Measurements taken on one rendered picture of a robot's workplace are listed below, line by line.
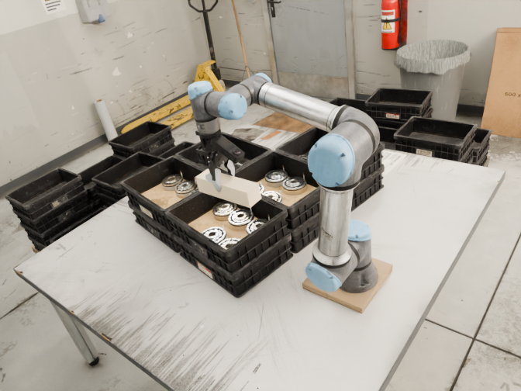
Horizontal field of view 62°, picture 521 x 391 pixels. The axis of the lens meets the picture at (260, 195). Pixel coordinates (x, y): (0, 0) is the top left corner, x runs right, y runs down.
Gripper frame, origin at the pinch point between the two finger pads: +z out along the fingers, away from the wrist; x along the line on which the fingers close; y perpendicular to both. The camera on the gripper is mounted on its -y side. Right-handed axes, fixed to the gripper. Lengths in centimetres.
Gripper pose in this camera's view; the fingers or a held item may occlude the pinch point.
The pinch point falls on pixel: (226, 184)
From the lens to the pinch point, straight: 149.8
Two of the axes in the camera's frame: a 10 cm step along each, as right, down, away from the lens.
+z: 1.6, 8.3, 5.3
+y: -7.7, -2.3, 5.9
